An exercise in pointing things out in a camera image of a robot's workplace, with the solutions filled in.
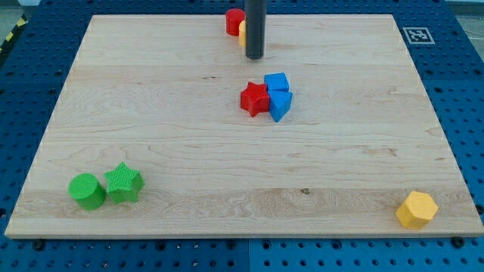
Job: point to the blue cube block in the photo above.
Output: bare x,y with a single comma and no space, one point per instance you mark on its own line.
276,82

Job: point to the blue triangle block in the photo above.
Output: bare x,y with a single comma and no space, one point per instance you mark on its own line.
280,103

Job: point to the yellow block behind rod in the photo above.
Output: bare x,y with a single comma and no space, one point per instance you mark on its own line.
242,33

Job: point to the red star block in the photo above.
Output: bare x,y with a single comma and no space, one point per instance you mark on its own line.
255,99

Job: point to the white fiducial marker tag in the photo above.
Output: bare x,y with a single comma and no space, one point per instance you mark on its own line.
418,35

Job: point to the green cylinder block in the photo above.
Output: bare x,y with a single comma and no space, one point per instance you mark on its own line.
87,191

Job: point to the green star block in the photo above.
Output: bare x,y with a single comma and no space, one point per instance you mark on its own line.
123,184

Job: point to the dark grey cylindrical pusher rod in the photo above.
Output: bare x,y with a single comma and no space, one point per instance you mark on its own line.
255,28

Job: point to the light wooden board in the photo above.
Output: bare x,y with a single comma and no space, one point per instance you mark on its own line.
161,93

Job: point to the red cylinder block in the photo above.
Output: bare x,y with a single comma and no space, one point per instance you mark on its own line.
233,18

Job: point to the yellow hexagon block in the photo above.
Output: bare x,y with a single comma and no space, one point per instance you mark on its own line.
417,210

